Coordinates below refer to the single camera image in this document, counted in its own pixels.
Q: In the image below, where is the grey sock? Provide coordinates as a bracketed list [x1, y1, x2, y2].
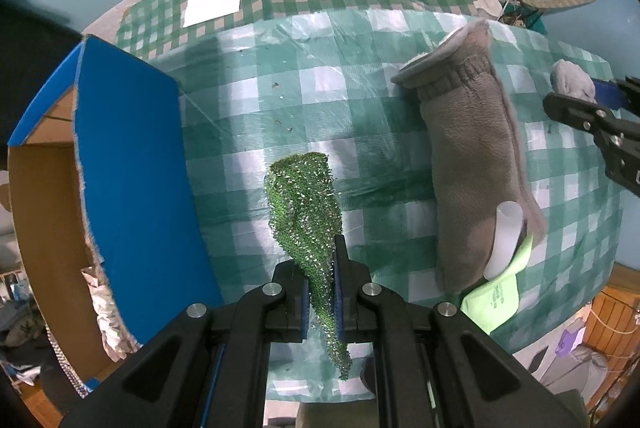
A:
[550, 60, 597, 103]

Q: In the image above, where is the grey plush mitten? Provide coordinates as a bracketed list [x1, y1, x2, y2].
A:
[392, 20, 547, 293]

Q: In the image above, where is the green glitter cloth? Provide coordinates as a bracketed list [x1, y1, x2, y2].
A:
[264, 152, 352, 380]

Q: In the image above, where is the lime green cloth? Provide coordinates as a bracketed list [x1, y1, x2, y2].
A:
[460, 234, 534, 335]

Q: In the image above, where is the white round cup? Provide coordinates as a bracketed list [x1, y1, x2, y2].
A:
[473, 0, 502, 19]

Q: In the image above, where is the crumpled silver paper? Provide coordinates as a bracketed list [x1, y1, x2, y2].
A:
[80, 266, 141, 362]

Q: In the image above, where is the blue cardboard box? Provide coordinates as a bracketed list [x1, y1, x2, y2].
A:
[8, 36, 222, 392]

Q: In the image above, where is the green checked tablecloth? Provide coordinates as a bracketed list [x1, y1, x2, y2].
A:
[154, 9, 623, 351]

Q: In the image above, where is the white paper sheet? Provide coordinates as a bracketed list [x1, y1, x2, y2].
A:
[182, 0, 241, 28]

